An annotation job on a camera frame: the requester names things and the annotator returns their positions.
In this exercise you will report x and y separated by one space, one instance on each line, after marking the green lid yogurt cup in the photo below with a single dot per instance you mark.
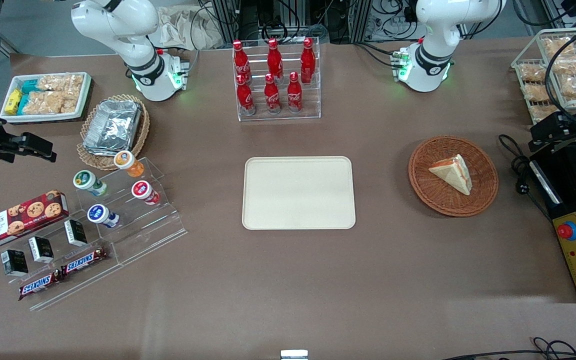
87 181

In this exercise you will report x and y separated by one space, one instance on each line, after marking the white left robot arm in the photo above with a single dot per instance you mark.
438 30

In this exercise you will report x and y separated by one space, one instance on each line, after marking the brown wicker basket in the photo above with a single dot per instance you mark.
433 195

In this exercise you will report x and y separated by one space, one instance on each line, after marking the red Walkers cookie box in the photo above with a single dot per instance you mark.
18 220

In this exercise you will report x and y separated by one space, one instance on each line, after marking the teal snack pack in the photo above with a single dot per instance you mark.
30 86
22 104

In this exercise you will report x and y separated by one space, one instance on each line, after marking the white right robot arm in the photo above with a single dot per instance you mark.
118 25

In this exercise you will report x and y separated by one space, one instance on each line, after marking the stacked aluminium foil containers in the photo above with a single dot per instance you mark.
113 127

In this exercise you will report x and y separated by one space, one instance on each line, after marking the white rectangular snack tray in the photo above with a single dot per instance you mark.
87 95

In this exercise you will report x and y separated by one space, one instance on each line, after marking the small black box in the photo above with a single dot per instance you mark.
76 232
15 262
41 249

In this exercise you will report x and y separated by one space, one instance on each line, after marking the orange lid yogurt cup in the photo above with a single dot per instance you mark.
127 161

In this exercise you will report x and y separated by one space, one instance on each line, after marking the clear acrylic bottle rack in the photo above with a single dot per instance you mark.
313 100

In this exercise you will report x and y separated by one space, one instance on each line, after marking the yellow snack pack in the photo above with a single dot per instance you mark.
13 101

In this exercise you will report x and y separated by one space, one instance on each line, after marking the rice cracker pack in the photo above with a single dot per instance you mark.
48 102
60 82

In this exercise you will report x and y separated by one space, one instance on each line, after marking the triangular sandwich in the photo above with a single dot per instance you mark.
453 172

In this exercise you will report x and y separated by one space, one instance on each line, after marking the red cola bottle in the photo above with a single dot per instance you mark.
274 57
272 97
241 60
294 95
245 97
308 57

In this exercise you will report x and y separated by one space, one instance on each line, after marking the blue lid yogurt cup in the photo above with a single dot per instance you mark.
99 215

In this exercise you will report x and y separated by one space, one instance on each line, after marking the crumpled beige cloth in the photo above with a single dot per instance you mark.
183 27

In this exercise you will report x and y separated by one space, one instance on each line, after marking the clear acrylic stepped stand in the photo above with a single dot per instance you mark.
153 225
68 292

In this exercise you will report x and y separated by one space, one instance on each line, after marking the beige plastic tray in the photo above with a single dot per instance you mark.
298 192

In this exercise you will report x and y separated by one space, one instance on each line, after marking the black control box yellow panel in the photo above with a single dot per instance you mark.
568 185

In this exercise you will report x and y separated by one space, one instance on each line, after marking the light wicker basket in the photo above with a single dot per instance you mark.
140 135

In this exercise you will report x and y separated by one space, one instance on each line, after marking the aluminium frame structure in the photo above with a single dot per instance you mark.
288 15

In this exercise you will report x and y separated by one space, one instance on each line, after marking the red lid yogurt cup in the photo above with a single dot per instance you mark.
143 191

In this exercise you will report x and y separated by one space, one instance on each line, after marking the red emergency stop button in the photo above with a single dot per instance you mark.
567 230

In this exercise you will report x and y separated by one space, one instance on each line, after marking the Snickers chocolate bar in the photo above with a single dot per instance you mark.
84 260
38 285

